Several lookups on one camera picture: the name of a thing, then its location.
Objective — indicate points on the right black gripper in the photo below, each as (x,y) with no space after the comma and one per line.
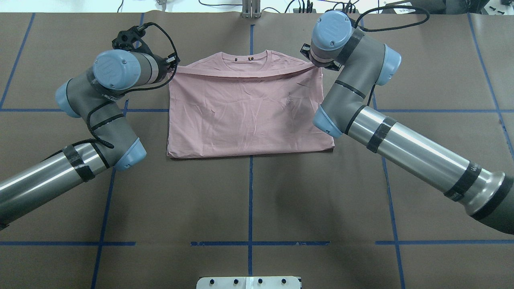
(331,65)

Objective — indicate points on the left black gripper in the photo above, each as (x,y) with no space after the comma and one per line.
(163,64)

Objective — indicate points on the pink Snoopy t-shirt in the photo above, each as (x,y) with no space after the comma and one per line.
(237,105)

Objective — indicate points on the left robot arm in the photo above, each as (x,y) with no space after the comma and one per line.
(91,96)

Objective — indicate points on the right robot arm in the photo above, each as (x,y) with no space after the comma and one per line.
(341,44)

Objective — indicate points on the black box white label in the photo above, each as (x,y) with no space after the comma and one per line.
(432,6)

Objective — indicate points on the brown paper table cover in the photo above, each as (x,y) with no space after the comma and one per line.
(345,218)

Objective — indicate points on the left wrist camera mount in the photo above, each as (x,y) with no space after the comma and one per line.
(131,40)

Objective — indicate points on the aluminium frame post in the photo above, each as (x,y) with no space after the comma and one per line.
(251,9)

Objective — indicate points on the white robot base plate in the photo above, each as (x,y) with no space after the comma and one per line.
(250,282)

